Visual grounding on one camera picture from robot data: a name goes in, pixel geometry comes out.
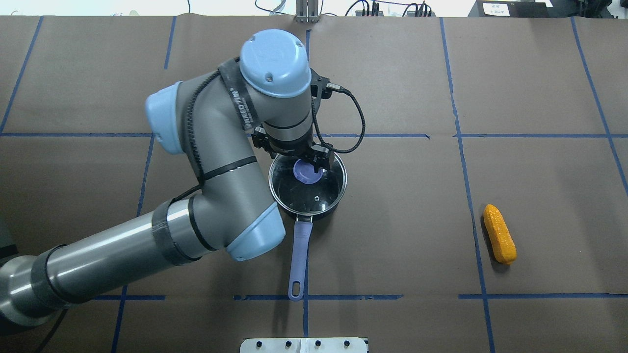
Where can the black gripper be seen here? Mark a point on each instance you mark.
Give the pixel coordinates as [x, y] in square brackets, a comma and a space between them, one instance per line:
[288, 147]

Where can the glass lid with purple knob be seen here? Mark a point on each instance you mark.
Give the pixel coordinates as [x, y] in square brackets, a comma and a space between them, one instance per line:
[302, 191]

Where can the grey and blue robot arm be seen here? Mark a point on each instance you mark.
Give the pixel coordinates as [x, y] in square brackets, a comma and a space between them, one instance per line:
[262, 99]

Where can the yellow corn cob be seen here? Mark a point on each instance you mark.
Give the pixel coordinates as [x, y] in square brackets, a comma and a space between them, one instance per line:
[504, 248]

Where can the black power strip with plugs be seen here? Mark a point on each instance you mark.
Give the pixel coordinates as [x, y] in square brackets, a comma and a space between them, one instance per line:
[372, 8]

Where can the white mounting plate with bolts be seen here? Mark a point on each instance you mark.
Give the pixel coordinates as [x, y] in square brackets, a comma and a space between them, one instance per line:
[305, 345]

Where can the black box with white label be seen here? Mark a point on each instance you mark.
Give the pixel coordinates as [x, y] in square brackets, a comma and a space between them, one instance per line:
[508, 9]

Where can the black pot with purple handle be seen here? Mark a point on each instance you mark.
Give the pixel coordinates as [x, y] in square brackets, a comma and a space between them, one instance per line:
[302, 231]

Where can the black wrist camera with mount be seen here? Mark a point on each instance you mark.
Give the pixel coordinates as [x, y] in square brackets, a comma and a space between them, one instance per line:
[321, 87]

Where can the aluminium frame post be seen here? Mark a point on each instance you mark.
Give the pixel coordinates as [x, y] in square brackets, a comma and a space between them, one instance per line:
[307, 11]

